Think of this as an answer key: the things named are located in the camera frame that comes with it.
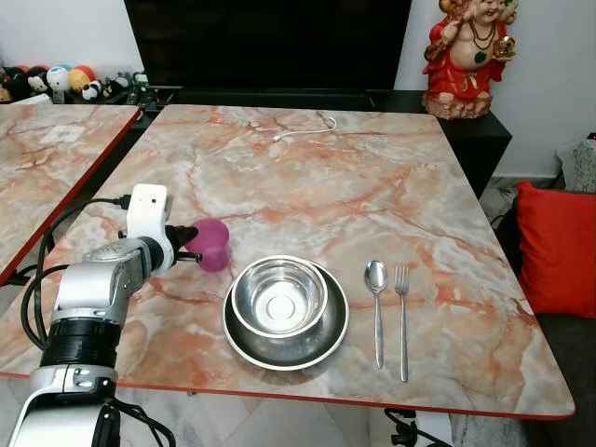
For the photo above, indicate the pink plastic cup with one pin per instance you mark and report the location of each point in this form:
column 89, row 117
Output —
column 214, row 247

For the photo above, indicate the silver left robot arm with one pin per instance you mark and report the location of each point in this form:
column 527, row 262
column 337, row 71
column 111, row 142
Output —
column 88, row 298

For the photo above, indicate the steel bowl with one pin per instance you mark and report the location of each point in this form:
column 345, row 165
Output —
column 279, row 303

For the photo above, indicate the marble side table red edge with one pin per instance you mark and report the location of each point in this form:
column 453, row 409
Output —
column 56, row 177

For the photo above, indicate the green black toy figure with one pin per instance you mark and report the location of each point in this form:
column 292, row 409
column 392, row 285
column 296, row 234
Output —
column 141, row 86

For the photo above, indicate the steel plate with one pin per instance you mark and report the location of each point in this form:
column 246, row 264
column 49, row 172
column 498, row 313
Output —
column 317, row 349

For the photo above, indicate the small panda plush toy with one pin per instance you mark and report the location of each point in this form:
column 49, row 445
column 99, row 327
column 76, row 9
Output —
column 91, row 91

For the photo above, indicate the grey patterned pillow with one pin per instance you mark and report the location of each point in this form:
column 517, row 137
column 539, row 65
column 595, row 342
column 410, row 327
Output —
column 579, row 166

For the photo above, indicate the red cushion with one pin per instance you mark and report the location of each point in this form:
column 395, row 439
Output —
column 559, row 251

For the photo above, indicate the orange red toy ball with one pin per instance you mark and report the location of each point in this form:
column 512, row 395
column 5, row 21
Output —
column 82, row 75

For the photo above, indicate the steel spoon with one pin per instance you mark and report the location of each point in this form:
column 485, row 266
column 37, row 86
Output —
column 375, row 276

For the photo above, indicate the black television screen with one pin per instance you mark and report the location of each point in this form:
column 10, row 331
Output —
column 270, row 42

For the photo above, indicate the dark grey sofa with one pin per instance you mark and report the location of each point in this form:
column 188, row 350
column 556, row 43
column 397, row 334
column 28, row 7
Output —
column 568, row 391

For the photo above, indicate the steel fork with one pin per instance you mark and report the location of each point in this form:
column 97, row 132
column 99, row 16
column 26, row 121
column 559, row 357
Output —
column 402, row 326

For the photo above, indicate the black table foot caster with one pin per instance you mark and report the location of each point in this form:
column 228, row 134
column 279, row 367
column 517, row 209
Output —
column 402, row 430

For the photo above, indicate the red laughing Buddha statue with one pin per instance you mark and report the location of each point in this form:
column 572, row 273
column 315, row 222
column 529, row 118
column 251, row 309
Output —
column 463, row 65

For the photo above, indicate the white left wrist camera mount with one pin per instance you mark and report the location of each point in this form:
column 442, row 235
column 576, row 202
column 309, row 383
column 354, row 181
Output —
column 149, row 209

